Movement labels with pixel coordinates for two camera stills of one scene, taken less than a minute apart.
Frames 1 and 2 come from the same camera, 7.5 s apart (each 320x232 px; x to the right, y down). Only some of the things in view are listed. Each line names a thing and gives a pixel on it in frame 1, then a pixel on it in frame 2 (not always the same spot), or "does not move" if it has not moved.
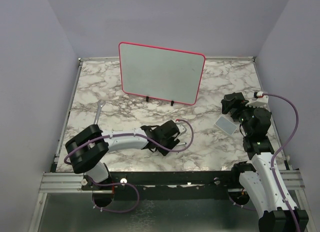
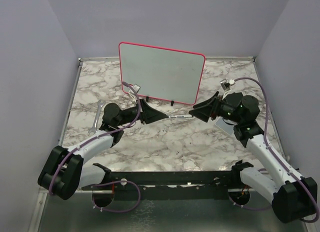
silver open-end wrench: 100,105 does not move
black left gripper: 173,144 -> 145,110
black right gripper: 240,107 -> 204,113
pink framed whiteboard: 170,74 does not move
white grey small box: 226,125 does not move
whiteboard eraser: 231,101 does not move
